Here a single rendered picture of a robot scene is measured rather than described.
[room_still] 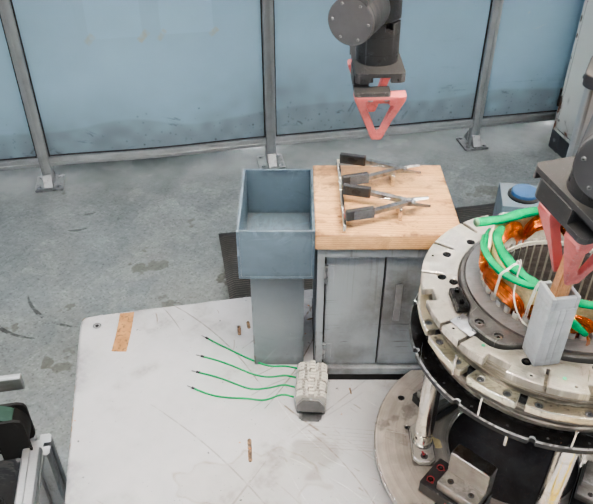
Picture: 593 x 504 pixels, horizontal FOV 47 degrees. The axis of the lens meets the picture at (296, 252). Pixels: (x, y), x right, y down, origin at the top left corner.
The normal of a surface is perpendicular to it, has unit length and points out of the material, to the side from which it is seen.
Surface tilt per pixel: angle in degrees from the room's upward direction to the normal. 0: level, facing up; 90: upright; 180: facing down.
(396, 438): 0
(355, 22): 92
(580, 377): 0
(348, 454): 0
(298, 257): 90
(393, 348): 90
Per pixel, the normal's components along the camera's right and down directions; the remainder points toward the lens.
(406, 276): 0.00, 0.60
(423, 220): 0.00, -0.80
